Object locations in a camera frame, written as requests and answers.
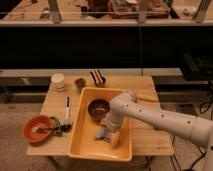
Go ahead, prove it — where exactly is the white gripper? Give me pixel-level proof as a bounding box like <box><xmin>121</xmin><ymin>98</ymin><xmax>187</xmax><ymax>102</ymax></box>
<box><xmin>101</xmin><ymin>113</ymin><xmax>124</xmax><ymax>148</ymax></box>

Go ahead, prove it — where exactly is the grey towel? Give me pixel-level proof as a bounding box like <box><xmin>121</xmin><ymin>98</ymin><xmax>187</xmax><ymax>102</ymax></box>
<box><xmin>95</xmin><ymin>128</ymin><xmax>112</xmax><ymax>142</ymax></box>

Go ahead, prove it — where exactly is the purple bowl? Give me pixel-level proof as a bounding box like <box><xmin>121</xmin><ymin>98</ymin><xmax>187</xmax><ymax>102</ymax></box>
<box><xmin>88</xmin><ymin>99</ymin><xmax>110</xmax><ymax>121</ymax></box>

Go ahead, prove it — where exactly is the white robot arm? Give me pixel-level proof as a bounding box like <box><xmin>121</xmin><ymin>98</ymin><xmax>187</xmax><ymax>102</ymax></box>
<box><xmin>102</xmin><ymin>92</ymin><xmax>213</xmax><ymax>171</ymax></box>

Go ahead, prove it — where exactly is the spoon in orange bowl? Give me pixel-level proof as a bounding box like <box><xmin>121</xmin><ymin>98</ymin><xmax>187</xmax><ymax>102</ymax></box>
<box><xmin>36</xmin><ymin>128</ymin><xmax>57</xmax><ymax>133</ymax></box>

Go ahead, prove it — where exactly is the orange bowl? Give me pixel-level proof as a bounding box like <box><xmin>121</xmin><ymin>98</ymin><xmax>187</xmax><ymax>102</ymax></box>
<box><xmin>21</xmin><ymin>115</ymin><xmax>54</xmax><ymax>144</ymax></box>

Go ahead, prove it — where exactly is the yellow plastic tub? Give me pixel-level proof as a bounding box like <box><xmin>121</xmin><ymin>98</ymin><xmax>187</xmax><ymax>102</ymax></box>
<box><xmin>68</xmin><ymin>87</ymin><xmax>132</xmax><ymax>162</ymax></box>

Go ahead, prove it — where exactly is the striped cloth in cup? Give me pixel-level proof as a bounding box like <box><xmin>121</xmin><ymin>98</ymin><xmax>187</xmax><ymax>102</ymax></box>
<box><xmin>90</xmin><ymin>69</ymin><xmax>106</xmax><ymax>87</ymax></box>

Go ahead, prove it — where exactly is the yellow banana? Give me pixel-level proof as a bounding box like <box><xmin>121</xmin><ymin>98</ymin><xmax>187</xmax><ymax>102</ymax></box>
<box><xmin>137</xmin><ymin>93</ymin><xmax>158</xmax><ymax>102</ymax></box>

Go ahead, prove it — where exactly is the small brown cup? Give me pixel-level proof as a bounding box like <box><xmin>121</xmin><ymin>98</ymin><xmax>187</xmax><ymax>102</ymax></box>
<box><xmin>74</xmin><ymin>78</ymin><xmax>86</xmax><ymax>89</ymax></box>

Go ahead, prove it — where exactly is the green vegetable toy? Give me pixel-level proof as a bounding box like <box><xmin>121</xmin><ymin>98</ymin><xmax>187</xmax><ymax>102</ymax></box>
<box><xmin>50</xmin><ymin>116</ymin><xmax>62</xmax><ymax>136</ymax></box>

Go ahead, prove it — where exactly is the white cup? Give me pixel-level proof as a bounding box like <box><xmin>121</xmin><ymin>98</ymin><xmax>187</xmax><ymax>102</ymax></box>
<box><xmin>51</xmin><ymin>73</ymin><xmax>65</xmax><ymax>91</ymax></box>

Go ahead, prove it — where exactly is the black cable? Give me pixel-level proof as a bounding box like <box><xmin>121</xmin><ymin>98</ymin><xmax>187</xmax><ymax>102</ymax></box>
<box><xmin>170</xmin><ymin>101</ymin><xmax>213</xmax><ymax>171</ymax></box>

